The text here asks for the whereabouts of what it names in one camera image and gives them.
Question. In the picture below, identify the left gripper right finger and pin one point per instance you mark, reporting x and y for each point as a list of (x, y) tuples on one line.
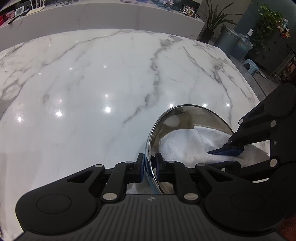
[(178, 176)]

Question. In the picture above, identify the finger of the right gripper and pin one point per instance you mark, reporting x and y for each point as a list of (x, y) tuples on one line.
[(234, 146), (227, 166)]

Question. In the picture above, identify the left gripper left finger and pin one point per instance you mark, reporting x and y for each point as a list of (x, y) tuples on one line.
[(116, 179)]

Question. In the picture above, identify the white cloth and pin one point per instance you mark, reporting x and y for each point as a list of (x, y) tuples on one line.
[(191, 146)]

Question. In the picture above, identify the blue stainless steel bowl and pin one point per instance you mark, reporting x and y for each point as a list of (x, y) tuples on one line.
[(176, 118)]

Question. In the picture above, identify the light blue plastic stool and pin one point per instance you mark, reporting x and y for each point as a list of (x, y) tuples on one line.
[(252, 66)]

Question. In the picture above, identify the blue water bottle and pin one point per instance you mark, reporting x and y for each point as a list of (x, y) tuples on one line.
[(242, 47)]

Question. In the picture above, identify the grey trash bin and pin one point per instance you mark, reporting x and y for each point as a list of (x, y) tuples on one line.
[(227, 40)]

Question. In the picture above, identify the dark wooden cabinet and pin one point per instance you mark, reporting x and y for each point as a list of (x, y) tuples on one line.
[(277, 58)]

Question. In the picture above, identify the green potted plant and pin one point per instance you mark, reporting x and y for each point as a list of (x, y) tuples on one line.
[(214, 18)]

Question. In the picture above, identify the leafy plant on cabinet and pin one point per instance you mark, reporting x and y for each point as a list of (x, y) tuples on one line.
[(269, 22)]

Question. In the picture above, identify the black white toy figures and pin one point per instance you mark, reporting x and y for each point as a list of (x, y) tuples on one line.
[(189, 11)]

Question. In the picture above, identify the white marble tv console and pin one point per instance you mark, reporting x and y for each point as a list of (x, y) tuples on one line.
[(84, 15)]

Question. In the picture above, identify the white wifi router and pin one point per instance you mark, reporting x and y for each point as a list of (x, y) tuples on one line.
[(36, 6)]

